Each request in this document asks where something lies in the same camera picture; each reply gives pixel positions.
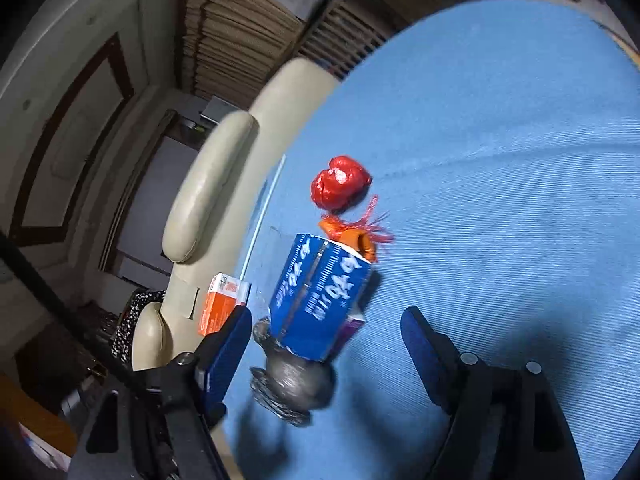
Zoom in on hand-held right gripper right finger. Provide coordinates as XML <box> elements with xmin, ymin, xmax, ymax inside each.
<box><xmin>400</xmin><ymin>306</ymin><xmax>586</xmax><ymax>480</ymax></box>

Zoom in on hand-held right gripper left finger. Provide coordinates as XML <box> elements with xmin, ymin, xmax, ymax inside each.
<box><xmin>67</xmin><ymin>305</ymin><xmax>253</xmax><ymax>480</ymax></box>

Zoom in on dark plastic wrap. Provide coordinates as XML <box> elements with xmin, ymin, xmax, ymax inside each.
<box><xmin>249</xmin><ymin>320</ymin><xmax>337</xmax><ymax>429</ymax></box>

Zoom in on blue carton box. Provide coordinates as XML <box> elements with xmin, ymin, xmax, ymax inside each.
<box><xmin>269</xmin><ymin>232</ymin><xmax>377</xmax><ymax>364</ymax></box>

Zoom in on red plastic bag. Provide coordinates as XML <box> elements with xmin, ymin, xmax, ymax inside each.
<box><xmin>310</xmin><ymin>156</ymin><xmax>374</xmax><ymax>213</ymax></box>

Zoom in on orange white box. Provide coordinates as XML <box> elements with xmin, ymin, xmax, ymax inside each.
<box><xmin>197</xmin><ymin>272</ymin><xmax>252</xmax><ymax>337</ymax></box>

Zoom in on dark floral cloth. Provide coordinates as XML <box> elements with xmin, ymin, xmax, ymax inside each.
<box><xmin>111</xmin><ymin>287</ymin><xmax>169</xmax><ymax>362</ymax></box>

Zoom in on orange red mesh wrapper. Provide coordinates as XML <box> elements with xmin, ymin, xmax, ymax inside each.
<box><xmin>319</xmin><ymin>196</ymin><xmax>394</xmax><ymax>264</ymax></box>

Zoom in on cream leather sofa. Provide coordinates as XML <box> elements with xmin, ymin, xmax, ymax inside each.
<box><xmin>131</xmin><ymin>57</ymin><xmax>347</xmax><ymax>432</ymax></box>

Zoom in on blue tablecloth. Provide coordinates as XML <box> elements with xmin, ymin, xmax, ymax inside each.
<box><xmin>222</xmin><ymin>0</ymin><xmax>640</xmax><ymax>480</ymax></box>

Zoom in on standing air conditioner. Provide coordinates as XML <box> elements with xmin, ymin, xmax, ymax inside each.
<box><xmin>200</xmin><ymin>96</ymin><xmax>237</xmax><ymax>124</ymax></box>

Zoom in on beige curtain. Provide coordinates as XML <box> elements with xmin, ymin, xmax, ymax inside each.
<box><xmin>177</xmin><ymin>0</ymin><xmax>307</xmax><ymax>102</ymax></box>

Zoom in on wooden crib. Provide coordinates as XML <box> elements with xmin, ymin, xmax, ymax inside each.
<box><xmin>295</xmin><ymin>0</ymin><xmax>397</xmax><ymax>82</ymax></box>

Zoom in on black cable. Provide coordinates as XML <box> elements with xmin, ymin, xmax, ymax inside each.
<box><xmin>0</xmin><ymin>230</ymin><xmax>167</xmax><ymax>402</ymax></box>

